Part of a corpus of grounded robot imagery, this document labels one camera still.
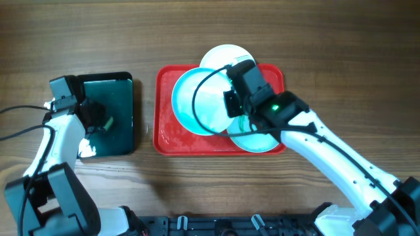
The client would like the red plastic tray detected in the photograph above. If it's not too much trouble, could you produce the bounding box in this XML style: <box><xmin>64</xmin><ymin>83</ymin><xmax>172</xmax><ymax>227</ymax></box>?
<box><xmin>152</xmin><ymin>63</ymin><xmax>287</xmax><ymax>157</ymax></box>

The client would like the white plate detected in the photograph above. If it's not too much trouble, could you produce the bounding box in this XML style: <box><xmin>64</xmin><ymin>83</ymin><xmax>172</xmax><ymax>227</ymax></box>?
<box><xmin>199</xmin><ymin>44</ymin><xmax>255</xmax><ymax>69</ymax></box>

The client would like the black cable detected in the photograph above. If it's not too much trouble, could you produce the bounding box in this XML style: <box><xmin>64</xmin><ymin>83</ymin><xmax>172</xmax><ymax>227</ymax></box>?
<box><xmin>191</xmin><ymin>64</ymin><xmax>420</xmax><ymax>236</ymax></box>
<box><xmin>0</xmin><ymin>104</ymin><xmax>56</xmax><ymax>236</ymax></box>

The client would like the black water tray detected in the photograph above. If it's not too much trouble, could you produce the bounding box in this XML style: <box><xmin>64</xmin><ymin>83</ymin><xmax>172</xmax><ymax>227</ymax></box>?
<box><xmin>78</xmin><ymin>71</ymin><xmax>134</xmax><ymax>159</ymax></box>

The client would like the light blue plate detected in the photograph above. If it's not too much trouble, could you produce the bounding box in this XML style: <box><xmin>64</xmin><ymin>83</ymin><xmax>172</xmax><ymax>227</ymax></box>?
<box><xmin>171</xmin><ymin>68</ymin><xmax>233</xmax><ymax>136</ymax></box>
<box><xmin>226</xmin><ymin>115</ymin><xmax>280</xmax><ymax>153</ymax></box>

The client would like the green yellow sponge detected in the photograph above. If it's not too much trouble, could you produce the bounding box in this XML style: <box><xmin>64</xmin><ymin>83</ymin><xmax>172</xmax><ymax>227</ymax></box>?
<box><xmin>103</xmin><ymin>117</ymin><xmax>114</xmax><ymax>131</ymax></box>

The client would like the right black cable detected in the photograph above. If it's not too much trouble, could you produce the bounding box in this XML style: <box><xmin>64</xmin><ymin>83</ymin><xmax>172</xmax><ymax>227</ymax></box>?
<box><xmin>191</xmin><ymin>64</ymin><xmax>420</xmax><ymax>236</ymax></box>

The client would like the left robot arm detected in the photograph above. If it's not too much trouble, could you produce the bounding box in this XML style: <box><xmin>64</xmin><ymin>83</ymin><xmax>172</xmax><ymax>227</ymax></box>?
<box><xmin>5</xmin><ymin>96</ymin><xmax>148</xmax><ymax>235</ymax></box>

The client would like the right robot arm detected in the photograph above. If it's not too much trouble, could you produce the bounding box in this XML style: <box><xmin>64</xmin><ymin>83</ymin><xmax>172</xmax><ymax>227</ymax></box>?
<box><xmin>224</xmin><ymin>90</ymin><xmax>419</xmax><ymax>235</ymax></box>

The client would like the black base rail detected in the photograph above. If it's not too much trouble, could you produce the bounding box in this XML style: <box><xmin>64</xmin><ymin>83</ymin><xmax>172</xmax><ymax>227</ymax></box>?
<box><xmin>140</xmin><ymin>214</ymin><xmax>321</xmax><ymax>236</ymax></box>

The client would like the left black cable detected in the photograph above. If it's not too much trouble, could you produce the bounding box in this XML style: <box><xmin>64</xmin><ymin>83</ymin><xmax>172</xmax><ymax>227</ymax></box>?
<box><xmin>0</xmin><ymin>104</ymin><xmax>56</xmax><ymax>236</ymax></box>

